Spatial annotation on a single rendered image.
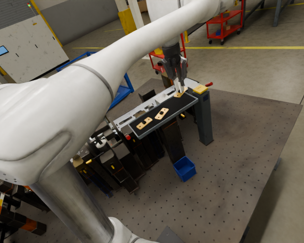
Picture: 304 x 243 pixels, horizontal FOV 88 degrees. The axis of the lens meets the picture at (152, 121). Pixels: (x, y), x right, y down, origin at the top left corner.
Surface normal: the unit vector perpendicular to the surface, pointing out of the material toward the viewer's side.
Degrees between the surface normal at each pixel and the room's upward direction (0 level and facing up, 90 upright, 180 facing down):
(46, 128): 66
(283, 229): 0
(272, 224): 0
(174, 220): 0
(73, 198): 86
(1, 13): 90
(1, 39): 90
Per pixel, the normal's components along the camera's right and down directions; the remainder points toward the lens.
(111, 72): 0.84, -0.26
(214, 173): -0.29, -0.71
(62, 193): 0.64, 0.25
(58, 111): 0.53, -0.29
